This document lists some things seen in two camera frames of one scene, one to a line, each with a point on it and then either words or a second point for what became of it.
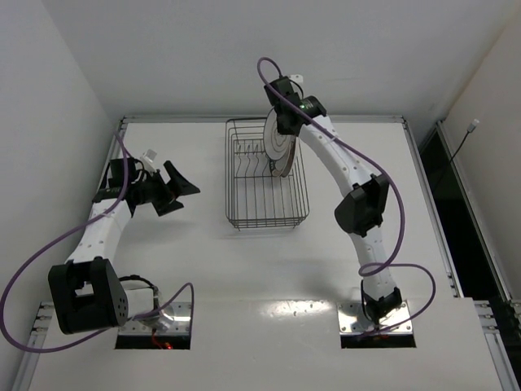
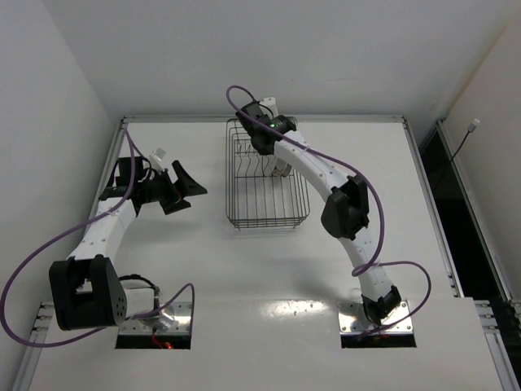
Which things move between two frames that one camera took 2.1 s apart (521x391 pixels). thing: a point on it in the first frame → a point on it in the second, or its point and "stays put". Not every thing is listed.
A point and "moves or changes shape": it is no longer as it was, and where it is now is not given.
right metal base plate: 352,321 stays put
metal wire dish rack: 253,195 stays put
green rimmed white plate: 280,165 stays put
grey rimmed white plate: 277,144 moves or changes shape
